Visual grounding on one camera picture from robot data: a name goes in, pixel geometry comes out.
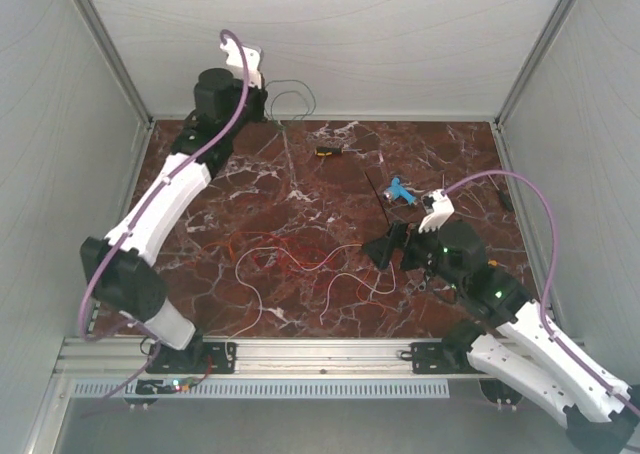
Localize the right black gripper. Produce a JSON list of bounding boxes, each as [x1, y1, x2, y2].
[[361, 215, 464, 292]]

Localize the green wire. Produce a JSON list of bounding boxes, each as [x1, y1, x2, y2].
[[264, 79, 317, 134]]

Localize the red wire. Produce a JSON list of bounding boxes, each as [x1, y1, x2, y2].
[[249, 233, 331, 278]]

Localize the white wire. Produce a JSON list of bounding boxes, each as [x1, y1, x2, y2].
[[227, 241, 396, 345]]

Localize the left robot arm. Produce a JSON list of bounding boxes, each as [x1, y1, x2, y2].
[[80, 68, 268, 373]]

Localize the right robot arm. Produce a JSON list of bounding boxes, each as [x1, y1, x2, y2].
[[362, 221, 639, 453]]

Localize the black zip tie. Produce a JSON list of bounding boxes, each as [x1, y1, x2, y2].
[[363, 170, 391, 227]]

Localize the blue plastic tool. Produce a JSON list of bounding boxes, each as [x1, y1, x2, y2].
[[383, 177, 417, 205]]

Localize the yellow black screwdriver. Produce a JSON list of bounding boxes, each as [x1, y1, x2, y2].
[[314, 146, 359, 157]]

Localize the black screwdriver far right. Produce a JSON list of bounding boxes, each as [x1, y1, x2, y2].
[[494, 184, 515, 212]]

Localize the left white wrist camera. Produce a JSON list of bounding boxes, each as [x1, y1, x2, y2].
[[220, 38, 265, 89]]

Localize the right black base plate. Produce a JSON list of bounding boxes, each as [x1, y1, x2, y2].
[[397, 342, 484, 375]]

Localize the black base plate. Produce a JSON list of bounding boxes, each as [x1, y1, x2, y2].
[[145, 341, 237, 375], [397, 342, 484, 375]]

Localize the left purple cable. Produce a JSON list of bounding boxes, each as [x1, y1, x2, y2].
[[78, 28, 249, 400]]

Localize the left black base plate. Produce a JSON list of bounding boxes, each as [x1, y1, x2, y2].
[[145, 341, 237, 375]]

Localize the aluminium front rail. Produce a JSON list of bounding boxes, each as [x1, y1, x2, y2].
[[54, 337, 414, 378]]

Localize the slotted grey cable duct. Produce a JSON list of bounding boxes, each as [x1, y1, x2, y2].
[[69, 378, 451, 400]]

